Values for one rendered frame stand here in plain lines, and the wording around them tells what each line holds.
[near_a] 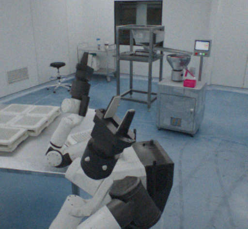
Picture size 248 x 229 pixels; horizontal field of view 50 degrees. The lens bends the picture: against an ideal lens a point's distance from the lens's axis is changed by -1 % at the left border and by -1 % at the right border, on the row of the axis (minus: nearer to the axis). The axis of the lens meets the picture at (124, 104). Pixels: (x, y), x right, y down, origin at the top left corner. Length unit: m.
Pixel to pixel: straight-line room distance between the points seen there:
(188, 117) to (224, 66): 2.84
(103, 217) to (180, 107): 3.21
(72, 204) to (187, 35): 6.11
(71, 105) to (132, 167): 0.41
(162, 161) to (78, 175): 0.43
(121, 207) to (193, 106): 3.15
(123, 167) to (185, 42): 5.83
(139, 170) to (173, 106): 3.04
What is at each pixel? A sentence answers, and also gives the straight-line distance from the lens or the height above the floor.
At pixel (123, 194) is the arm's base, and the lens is 0.88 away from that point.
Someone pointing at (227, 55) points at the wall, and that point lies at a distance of 6.56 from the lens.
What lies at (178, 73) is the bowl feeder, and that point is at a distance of 4.11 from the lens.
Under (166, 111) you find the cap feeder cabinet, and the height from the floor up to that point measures 0.35.
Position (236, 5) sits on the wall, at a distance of 6.47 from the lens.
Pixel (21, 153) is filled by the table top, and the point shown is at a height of 0.87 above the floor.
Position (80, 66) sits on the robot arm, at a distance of 1.24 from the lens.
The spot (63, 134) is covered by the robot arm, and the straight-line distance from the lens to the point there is 1.31.
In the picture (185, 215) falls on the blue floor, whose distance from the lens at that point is 2.75.
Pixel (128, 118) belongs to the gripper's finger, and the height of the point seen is 1.58.
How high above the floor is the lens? 1.81
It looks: 20 degrees down
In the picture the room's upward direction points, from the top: straight up
